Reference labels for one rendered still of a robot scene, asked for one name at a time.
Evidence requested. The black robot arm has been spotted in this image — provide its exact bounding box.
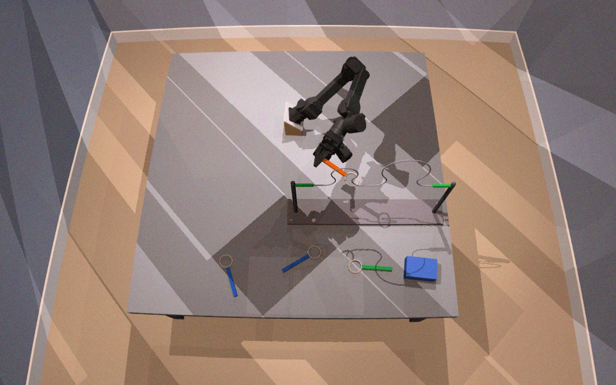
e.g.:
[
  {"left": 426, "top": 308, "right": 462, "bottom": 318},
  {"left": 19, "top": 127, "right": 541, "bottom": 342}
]
[{"left": 288, "top": 56, "right": 370, "bottom": 163}]

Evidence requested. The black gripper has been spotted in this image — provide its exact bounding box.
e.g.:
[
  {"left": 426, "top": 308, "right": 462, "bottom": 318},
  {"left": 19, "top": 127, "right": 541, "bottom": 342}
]
[{"left": 313, "top": 128, "right": 345, "bottom": 167}]

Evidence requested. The blue rectangular block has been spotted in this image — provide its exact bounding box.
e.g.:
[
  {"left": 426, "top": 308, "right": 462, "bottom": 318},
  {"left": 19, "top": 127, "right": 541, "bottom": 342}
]
[{"left": 404, "top": 256, "right": 437, "bottom": 282}]

